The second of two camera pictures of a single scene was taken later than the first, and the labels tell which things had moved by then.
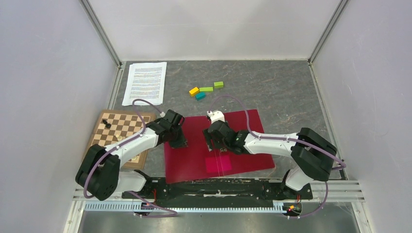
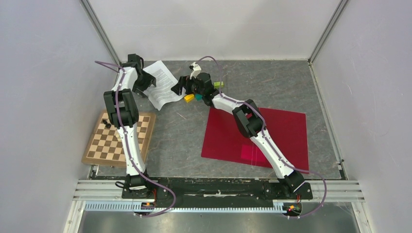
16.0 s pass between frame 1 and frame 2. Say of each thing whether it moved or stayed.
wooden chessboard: stayed
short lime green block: stayed
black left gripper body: moved
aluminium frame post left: stayed
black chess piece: stayed
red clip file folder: moved
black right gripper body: moved
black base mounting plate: stayed
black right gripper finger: moved
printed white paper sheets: moved
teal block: stayed
